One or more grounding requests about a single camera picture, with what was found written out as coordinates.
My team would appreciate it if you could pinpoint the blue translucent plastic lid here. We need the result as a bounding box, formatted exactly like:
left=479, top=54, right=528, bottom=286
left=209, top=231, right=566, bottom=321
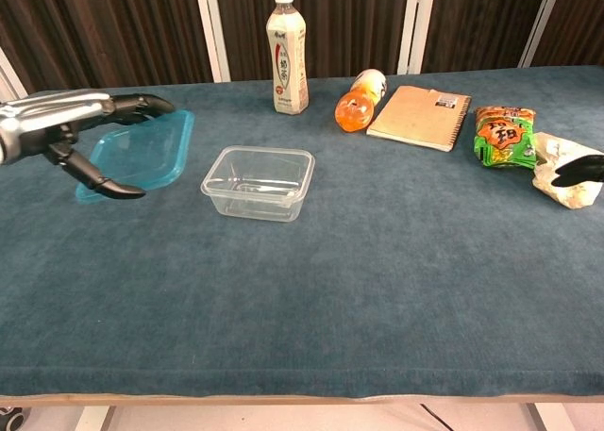
left=75, top=108, right=196, bottom=206

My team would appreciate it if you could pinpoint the black floor cable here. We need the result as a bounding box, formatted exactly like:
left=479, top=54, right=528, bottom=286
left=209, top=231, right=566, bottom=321
left=419, top=404, right=454, bottom=431

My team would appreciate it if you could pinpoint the orange soda bottle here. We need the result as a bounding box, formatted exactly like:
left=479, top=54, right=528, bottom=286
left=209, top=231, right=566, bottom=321
left=334, top=68, right=389, bottom=134

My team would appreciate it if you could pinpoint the blue velvet table cloth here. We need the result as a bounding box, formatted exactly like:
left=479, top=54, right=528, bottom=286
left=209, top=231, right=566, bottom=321
left=0, top=65, right=604, bottom=399

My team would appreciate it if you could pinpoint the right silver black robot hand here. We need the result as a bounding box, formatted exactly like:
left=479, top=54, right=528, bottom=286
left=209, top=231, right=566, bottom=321
left=552, top=155, right=604, bottom=187

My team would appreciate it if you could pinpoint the brown spiral notebook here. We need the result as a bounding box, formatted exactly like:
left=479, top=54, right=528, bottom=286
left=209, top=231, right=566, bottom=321
left=366, top=85, right=473, bottom=154

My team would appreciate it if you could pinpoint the black caster wheel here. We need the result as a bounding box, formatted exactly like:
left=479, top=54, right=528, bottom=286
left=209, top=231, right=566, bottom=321
left=0, top=405, right=25, bottom=431

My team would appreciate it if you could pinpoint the white table leg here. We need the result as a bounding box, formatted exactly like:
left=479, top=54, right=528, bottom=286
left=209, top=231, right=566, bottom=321
left=75, top=406, right=117, bottom=431
left=521, top=404, right=553, bottom=431

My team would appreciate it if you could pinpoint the green orange snack bag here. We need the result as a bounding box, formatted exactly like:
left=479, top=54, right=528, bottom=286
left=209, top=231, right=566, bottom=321
left=473, top=106, right=539, bottom=170

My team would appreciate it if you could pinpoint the white partition frame post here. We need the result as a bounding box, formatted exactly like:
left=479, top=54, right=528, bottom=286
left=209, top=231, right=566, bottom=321
left=396, top=0, right=438, bottom=76
left=192, top=0, right=232, bottom=83
left=0, top=46, right=29, bottom=114
left=517, top=0, right=565, bottom=69

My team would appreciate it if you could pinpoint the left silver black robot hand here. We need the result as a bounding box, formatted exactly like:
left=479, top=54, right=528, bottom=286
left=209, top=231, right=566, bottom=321
left=0, top=90, right=176, bottom=201

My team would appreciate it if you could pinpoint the clear bag with bread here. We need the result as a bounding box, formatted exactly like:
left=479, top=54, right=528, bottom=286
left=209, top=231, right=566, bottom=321
left=531, top=131, right=604, bottom=210

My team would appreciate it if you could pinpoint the milk tea bottle white cap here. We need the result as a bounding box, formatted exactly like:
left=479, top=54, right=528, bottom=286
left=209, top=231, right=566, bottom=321
left=265, top=0, right=310, bottom=116

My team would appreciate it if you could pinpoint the clear plastic container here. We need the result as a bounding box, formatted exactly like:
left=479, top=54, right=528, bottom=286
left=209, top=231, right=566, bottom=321
left=200, top=144, right=316, bottom=224

